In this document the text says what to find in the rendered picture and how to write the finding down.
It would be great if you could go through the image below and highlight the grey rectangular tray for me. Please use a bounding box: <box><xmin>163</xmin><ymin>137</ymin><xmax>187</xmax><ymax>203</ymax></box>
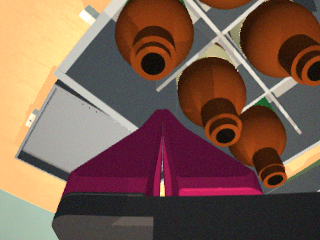
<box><xmin>14</xmin><ymin>79</ymin><xmax>132</xmax><ymax>182</ymax></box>

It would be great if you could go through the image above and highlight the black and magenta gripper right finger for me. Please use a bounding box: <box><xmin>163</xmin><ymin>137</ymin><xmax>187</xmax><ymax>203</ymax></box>
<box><xmin>162</xmin><ymin>109</ymin><xmax>263</xmax><ymax>196</ymax></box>

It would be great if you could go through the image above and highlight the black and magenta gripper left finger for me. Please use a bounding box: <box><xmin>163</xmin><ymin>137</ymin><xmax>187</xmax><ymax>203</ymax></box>
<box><xmin>61</xmin><ymin>109</ymin><xmax>162</xmax><ymax>197</ymax></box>

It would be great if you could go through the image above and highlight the dark grey crate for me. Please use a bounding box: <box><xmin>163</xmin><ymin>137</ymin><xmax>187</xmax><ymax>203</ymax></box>
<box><xmin>53</xmin><ymin>0</ymin><xmax>320</xmax><ymax>194</ymax></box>

